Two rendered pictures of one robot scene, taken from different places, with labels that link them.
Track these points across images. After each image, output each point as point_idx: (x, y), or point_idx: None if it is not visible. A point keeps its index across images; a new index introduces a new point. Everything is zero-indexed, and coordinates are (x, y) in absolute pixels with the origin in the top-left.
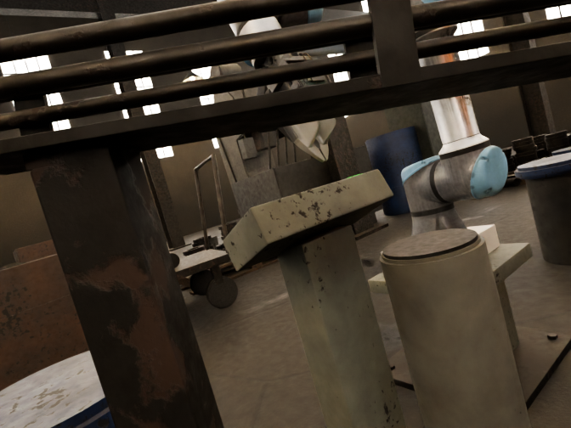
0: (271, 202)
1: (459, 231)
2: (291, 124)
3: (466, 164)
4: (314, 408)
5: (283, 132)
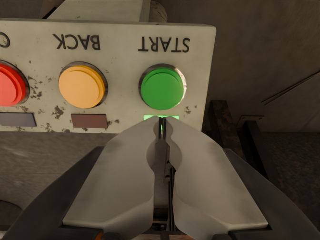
0: (11, 131)
1: (161, 135)
2: (4, 225)
3: None
4: None
5: (62, 182)
